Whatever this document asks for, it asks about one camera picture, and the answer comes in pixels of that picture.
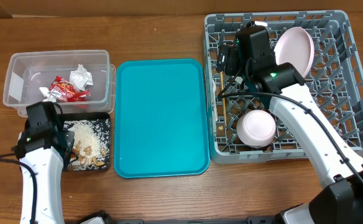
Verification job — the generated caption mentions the wooden chopstick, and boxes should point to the wooden chopstick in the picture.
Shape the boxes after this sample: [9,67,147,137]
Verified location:
[219,72,227,130]

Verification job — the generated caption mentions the red snack wrapper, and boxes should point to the red snack wrapper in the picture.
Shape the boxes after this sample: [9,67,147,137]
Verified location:
[48,76,90,102]

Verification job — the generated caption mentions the white napkin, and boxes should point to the white napkin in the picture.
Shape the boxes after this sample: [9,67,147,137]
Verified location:
[39,87,57,103]

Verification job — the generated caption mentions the white green tissue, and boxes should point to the white green tissue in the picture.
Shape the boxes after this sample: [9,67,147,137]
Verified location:
[69,64,93,91]

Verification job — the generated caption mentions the large white plate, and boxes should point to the large white plate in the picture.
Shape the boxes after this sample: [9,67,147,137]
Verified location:
[274,27,315,78]

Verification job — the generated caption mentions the white plastic fork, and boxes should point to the white plastic fork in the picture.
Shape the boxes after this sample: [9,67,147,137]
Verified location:
[212,80,217,94]

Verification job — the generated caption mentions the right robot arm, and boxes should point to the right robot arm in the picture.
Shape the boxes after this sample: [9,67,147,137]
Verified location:
[216,44,363,223]

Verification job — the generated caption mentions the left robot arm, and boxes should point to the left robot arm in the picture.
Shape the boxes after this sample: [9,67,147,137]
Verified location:
[15,123,75,223]

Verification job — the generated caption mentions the grey dishwasher rack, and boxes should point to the grey dishwasher rack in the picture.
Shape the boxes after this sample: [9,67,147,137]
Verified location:
[203,10,363,164]

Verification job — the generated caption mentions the spilled rice and peanuts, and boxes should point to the spilled rice and peanuts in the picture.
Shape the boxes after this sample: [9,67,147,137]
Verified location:
[63,119,111,171]

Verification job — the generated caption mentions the black plastic tray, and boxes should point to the black plastic tray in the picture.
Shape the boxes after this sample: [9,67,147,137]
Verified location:
[57,111,112,172]

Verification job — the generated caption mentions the clear plastic bin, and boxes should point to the clear plastic bin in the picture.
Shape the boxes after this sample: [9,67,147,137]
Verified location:
[2,50,116,118]

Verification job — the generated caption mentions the teal plastic tray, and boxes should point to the teal plastic tray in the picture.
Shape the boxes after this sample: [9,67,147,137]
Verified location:
[114,58,210,179]

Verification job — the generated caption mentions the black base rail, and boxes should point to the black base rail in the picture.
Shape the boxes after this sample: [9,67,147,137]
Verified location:
[67,210,285,224]

